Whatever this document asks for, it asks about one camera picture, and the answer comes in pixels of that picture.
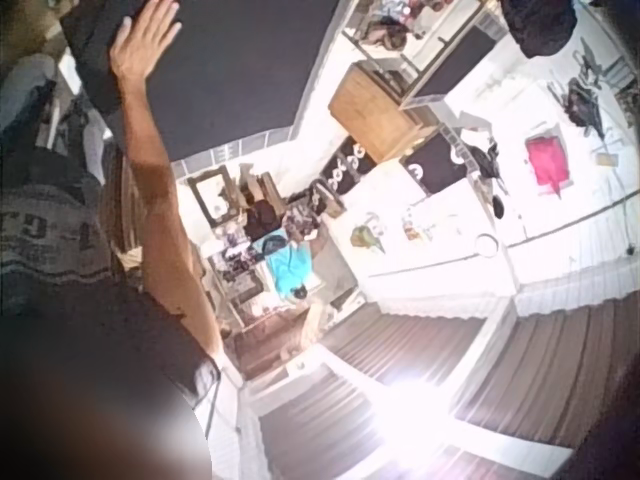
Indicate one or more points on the person's right hand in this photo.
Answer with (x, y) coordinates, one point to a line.
(140, 50)

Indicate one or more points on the black cloth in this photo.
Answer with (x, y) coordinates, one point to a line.
(235, 75)

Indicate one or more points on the person's legs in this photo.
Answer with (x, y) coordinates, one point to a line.
(35, 100)

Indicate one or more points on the framed mirror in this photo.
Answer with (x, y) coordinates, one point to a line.
(212, 195)

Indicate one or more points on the cluttered shelf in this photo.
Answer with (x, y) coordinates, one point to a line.
(250, 240)

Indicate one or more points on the black garment with white print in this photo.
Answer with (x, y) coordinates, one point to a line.
(350, 162)
(434, 165)

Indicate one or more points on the wooden box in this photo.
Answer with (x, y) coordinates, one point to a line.
(380, 110)

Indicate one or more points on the white shirt with green print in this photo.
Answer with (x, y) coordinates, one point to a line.
(367, 239)

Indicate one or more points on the grey rolling shutter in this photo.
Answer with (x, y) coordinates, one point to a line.
(400, 345)
(320, 435)
(540, 380)

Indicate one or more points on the white round plate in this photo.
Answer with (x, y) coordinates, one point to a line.
(486, 244)

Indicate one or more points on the plain black hanging garment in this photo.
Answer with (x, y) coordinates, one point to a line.
(547, 25)

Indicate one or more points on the pink garment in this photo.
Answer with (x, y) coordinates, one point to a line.
(549, 167)

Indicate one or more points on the black bag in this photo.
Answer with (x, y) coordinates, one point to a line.
(582, 107)

